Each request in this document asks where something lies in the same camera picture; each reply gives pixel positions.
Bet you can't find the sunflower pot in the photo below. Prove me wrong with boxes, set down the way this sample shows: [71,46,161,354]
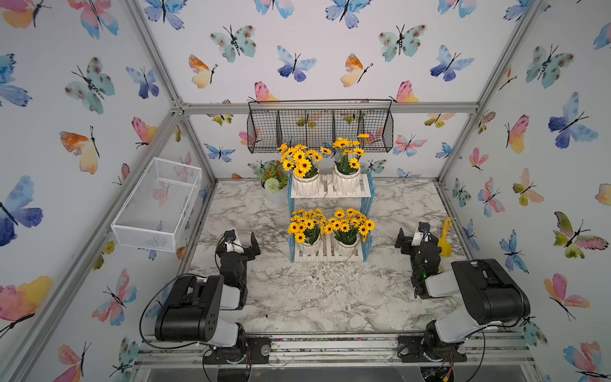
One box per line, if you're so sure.
[322,208,376,259]
[333,137,365,194]
[277,143,333,197]
[287,208,327,257]

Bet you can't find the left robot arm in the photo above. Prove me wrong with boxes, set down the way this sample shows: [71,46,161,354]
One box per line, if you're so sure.
[142,230,271,367]

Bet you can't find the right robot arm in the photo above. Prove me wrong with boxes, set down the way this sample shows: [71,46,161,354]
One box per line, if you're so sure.
[395,222,531,363]

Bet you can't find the yellow toy shovel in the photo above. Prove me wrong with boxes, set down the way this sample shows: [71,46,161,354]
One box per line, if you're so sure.
[438,217,452,258]

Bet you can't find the red green flower pot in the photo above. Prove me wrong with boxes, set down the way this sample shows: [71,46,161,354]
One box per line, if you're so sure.
[260,160,289,208]

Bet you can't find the blue white slatted shelf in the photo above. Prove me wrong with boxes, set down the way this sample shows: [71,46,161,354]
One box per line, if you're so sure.
[287,174,376,263]

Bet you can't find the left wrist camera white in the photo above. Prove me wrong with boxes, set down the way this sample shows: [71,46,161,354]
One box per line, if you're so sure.
[224,229,244,253]

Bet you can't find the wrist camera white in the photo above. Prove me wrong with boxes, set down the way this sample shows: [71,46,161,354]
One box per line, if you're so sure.
[224,229,244,253]
[411,222,431,247]

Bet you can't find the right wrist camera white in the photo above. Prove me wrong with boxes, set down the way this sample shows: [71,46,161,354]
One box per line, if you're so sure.
[411,222,431,247]

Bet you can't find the white mesh wall basket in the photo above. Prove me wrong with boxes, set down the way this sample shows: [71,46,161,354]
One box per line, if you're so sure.
[111,157,202,252]

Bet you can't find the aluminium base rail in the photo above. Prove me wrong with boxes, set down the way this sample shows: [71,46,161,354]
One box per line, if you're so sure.
[135,331,535,369]

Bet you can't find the black wire wall basket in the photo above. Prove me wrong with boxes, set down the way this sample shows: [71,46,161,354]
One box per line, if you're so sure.
[243,99,394,154]

